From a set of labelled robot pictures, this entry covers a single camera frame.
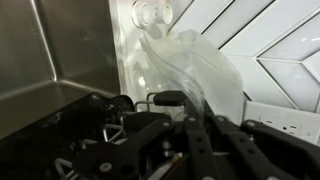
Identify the transparent plastic lunch box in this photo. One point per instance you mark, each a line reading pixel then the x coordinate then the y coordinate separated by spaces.
pixel 188 62

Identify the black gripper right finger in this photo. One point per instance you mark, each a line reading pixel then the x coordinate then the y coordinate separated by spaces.
pixel 255 151

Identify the white wall outlet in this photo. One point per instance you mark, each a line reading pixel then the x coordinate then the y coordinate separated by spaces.
pixel 301 124

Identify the stainless steel sink basin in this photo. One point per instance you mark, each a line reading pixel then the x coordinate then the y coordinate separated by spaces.
pixel 53 52

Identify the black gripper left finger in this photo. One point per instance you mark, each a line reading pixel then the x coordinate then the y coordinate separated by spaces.
pixel 152 140

